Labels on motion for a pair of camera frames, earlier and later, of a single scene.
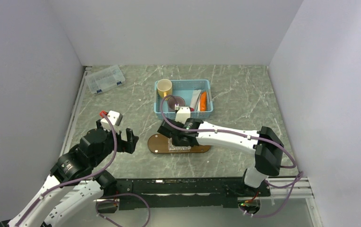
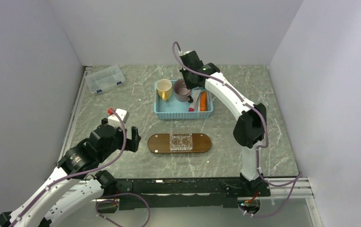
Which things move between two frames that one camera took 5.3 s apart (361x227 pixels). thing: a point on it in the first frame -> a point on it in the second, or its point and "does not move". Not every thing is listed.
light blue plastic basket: x=184 y=89 does not move
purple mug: x=174 y=100 -> x=182 y=93
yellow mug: x=164 y=87 does not move
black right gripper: x=175 y=143 -> x=189 y=85
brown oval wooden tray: x=159 y=143 does not move
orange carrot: x=203 y=101 does not move
